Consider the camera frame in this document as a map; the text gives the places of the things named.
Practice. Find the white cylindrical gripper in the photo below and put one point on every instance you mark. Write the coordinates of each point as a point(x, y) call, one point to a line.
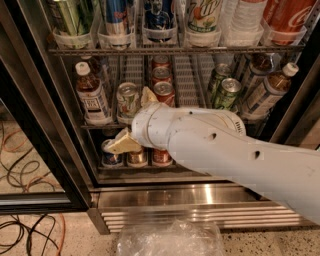
point(140, 124)

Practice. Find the white 7up can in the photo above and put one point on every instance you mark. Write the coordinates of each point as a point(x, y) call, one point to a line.
point(128, 102)

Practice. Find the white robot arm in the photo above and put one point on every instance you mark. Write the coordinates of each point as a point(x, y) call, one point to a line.
point(214, 142)

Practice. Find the brown soda can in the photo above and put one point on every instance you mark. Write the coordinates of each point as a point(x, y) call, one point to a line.
point(137, 158)

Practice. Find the front red Coca-Cola can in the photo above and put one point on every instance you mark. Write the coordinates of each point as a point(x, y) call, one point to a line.
point(164, 92)

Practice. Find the red coca-cola can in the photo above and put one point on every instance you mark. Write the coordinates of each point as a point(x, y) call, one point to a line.
point(161, 74)
point(161, 157)
point(161, 61)
point(164, 92)

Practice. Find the bottom red Coca-Cola can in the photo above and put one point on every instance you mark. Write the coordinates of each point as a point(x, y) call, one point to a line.
point(161, 157)

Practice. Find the blue Pepsi can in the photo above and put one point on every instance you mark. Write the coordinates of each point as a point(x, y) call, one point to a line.
point(109, 159)

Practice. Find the rear red Coca-Cola can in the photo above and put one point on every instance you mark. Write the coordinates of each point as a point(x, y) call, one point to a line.
point(161, 61)

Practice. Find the stainless steel fridge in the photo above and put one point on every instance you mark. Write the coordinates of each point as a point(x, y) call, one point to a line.
point(130, 195)

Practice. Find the front green soda can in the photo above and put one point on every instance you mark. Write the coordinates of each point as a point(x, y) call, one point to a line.
point(226, 94)

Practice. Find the green soda can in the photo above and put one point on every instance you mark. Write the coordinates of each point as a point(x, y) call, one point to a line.
point(220, 72)
point(226, 94)

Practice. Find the rear green soda can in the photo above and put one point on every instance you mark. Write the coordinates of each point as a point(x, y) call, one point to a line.
point(220, 72)

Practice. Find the top dark blue can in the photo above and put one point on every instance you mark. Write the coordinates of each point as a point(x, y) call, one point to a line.
point(159, 14)

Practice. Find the top Red Bull can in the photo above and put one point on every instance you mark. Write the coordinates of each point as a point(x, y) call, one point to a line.
point(117, 17)

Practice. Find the left glass fridge door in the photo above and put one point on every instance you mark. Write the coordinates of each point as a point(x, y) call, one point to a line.
point(38, 174)

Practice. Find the top green can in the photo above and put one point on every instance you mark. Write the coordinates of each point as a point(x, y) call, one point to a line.
point(72, 17)

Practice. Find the top 7up can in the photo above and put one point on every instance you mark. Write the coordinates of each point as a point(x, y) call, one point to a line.
point(203, 15)

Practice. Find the top Coca-Cola can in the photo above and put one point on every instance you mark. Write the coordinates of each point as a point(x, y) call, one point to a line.
point(285, 19)

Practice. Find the left iced tea bottle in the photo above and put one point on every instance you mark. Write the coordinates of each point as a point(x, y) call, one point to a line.
point(91, 92)

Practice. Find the clear plastic bag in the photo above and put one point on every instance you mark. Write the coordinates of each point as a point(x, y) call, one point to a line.
point(179, 238)

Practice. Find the right rear tea bottle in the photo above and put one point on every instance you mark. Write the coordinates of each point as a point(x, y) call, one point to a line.
point(260, 66)

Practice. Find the right front tea bottle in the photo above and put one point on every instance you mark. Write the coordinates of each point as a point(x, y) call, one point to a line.
point(274, 86)

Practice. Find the top white bottle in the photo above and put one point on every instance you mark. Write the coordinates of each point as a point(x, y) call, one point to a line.
point(243, 15)

